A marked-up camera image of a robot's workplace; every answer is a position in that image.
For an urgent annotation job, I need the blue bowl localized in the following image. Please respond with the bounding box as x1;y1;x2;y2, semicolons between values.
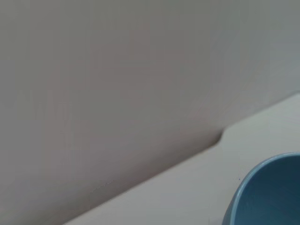
221;152;300;225

